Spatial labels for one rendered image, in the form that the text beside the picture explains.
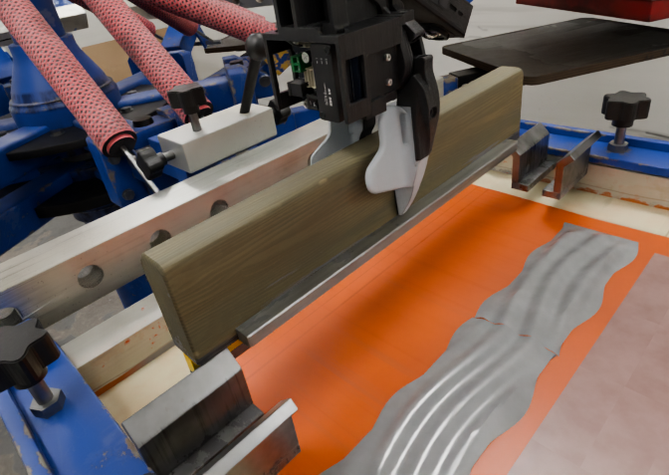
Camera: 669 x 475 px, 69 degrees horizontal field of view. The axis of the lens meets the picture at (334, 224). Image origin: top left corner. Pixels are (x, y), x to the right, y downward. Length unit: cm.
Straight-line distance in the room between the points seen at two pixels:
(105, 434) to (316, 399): 14
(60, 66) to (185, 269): 53
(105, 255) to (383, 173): 26
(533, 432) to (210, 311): 22
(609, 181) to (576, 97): 194
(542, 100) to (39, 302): 239
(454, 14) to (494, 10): 222
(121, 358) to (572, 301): 37
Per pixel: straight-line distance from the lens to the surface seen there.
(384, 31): 32
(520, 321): 42
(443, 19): 39
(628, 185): 61
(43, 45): 80
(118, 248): 48
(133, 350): 44
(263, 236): 30
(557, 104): 258
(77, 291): 48
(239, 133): 57
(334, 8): 31
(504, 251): 51
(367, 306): 44
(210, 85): 104
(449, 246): 51
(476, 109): 47
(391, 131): 35
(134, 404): 43
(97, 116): 71
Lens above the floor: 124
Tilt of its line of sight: 31 degrees down
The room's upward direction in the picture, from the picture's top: 9 degrees counter-clockwise
